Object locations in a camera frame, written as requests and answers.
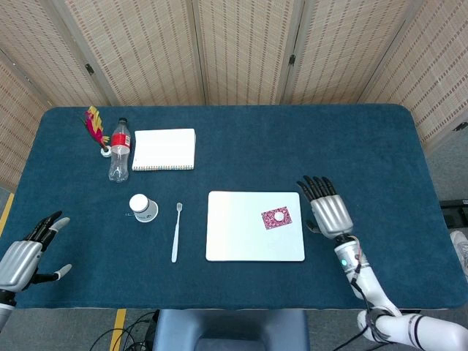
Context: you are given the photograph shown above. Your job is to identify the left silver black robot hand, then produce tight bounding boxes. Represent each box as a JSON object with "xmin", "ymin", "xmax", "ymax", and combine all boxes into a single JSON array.
[{"xmin": 0, "ymin": 211, "xmax": 73, "ymax": 293}]

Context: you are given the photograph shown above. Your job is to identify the woven bamboo folding screen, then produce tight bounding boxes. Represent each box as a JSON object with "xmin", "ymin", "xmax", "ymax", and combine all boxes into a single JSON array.
[{"xmin": 0, "ymin": 0, "xmax": 468, "ymax": 191}]

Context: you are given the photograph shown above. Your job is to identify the white sneaker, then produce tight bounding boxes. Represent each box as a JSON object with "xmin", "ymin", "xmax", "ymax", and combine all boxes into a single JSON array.
[{"xmin": 449, "ymin": 230, "xmax": 468, "ymax": 286}]

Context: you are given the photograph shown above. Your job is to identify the white paper cup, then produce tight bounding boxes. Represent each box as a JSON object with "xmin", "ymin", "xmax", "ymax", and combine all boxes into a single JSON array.
[{"xmin": 128, "ymin": 193, "xmax": 160, "ymax": 223}]

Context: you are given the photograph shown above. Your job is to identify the white spiral notebook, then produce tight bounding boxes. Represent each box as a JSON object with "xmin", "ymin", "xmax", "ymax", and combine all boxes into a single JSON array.
[{"xmin": 132, "ymin": 128, "xmax": 197, "ymax": 172}]

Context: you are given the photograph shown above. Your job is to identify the black floor cables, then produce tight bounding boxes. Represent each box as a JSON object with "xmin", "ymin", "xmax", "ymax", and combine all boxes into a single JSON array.
[{"xmin": 89, "ymin": 310, "xmax": 160, "ymax": 351}]

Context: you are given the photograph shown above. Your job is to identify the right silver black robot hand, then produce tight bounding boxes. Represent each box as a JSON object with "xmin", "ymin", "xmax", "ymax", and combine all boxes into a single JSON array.
[{"xmin": 296, "ymin": 175, "xmax": 354, "ymax": 241}]

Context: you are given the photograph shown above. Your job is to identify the pink yellow feather shuttlecock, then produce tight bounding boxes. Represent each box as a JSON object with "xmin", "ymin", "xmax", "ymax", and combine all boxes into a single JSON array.
[{"xmin": 80, "ymin": 105, "xmax": 113, "ymax": 158}]

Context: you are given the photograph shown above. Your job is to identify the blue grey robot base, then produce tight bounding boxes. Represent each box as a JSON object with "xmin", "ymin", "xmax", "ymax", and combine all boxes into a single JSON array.
[{"xmin": 151, "ymin": 309, "xmax": 311, "ymax": 351}]

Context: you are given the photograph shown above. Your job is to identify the clear plastic bottle red label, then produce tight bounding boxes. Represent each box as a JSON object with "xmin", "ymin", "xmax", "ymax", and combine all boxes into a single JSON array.
[{"xmin": 107, "ymin": 117, "xmax": 132, "ymax": 184}]

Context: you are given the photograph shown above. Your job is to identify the pink white patterned card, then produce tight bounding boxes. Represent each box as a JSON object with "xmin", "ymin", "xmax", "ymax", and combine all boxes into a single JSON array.
[{"xmin": 260, "ymin": 206, "xmax": 293, "ymax": 230}]

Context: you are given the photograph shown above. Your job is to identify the dark teal tablecloth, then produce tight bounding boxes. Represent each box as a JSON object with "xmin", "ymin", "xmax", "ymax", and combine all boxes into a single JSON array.
[{"xmin": 0, "ymin": 104, "xmax": 468, "ymax": 311}]

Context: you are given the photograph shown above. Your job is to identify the white rectangular board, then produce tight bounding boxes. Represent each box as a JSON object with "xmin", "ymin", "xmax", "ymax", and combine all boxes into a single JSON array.
[{"xmin": 205, "ymin": 190, "xmax": 306, "ymax": 263}]

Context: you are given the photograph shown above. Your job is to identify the white toothbrush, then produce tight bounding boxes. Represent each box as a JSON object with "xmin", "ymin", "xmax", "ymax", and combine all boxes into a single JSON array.
[{"xmin": 170, "ymin": 202, "xmax": 184, "ymax": 264}]

